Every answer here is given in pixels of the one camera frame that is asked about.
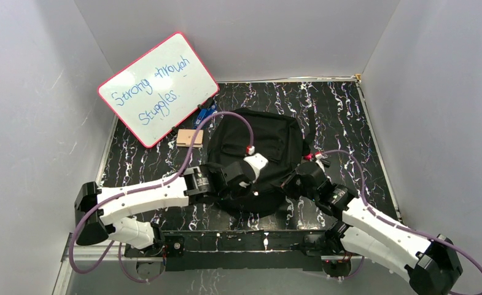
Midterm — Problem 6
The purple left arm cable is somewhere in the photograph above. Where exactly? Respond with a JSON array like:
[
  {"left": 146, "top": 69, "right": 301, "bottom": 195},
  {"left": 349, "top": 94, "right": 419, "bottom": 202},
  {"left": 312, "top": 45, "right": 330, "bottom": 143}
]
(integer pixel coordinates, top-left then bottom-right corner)
[{"left": 69, "top": 111, "right": 255, "bottom": 285}]

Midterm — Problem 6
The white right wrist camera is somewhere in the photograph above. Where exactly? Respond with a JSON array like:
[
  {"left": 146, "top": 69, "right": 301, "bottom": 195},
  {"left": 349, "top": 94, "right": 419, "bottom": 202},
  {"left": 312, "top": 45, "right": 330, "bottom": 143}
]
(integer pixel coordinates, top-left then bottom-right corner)
[{"left": 314, "top": 152, "right": 330, "bottom": 170}]

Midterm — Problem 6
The pink capped black highlighter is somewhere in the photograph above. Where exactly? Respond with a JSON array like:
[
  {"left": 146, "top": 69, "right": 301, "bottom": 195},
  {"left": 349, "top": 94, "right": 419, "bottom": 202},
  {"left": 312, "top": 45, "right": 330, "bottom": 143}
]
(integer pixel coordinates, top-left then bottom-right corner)
[{"left": 303, "top": 152, "right": 331, "bottom": 168}]

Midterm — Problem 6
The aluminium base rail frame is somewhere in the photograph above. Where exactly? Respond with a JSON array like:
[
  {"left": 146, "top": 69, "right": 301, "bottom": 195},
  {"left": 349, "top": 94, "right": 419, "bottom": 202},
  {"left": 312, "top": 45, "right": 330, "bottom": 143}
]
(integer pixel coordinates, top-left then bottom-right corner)
[{"left": 52, "top": 230, "right": 439, "bottom": 295}]

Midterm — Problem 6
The small wooden block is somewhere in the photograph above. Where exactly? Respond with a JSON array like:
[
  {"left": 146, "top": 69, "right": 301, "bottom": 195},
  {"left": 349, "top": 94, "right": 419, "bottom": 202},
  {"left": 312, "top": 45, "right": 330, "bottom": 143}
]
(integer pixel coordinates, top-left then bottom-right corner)
[{"left": 176, "top": 129, "right": 204, "bottom": 148}]

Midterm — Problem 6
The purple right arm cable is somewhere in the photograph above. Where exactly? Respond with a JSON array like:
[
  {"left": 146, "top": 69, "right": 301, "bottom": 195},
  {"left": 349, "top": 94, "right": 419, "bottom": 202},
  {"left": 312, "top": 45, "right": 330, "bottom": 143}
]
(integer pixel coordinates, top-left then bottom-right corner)
[{"left": 320, "top": 149, "right": 482, "bottom": 295}]

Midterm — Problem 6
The blue stapler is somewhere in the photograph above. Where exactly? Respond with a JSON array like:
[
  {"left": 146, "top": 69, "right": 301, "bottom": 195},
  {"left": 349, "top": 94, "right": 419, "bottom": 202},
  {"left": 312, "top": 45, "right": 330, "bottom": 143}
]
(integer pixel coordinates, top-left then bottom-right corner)
[{"left": 193, "top": 103, "right": 216, "bottom": 129}]

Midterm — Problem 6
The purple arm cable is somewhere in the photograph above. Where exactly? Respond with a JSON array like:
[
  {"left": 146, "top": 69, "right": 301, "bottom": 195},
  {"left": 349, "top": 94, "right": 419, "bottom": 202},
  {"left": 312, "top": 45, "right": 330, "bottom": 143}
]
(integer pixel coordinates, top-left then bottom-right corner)
[
  {"left": 69, "top": 111, "right": 255, "bottom": 285},
  {"left": 320, "top": 149, "right": 482, "bottom": 295}
]

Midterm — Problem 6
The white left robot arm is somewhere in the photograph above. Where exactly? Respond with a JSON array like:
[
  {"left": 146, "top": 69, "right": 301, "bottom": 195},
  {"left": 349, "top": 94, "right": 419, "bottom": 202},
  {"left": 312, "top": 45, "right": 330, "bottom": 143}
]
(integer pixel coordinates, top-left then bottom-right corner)
[{"left": 74, "top": 154, "right": 268, "bottom": 256}]

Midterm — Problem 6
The black student backpack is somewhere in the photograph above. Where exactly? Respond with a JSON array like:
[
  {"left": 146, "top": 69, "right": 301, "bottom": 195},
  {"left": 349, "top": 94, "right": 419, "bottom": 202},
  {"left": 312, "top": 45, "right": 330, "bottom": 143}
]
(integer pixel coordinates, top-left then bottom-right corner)
[{"left": 207, "top": 108, "right": 316, "bottom": 216}]

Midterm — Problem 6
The pink framed whiteboard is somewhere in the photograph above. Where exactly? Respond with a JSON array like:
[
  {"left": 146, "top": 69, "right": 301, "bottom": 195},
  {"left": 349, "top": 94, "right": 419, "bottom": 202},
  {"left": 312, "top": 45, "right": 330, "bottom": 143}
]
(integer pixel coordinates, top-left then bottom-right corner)
[{"left": 97, "top": 32, "right": 219, "bottom": 148}]

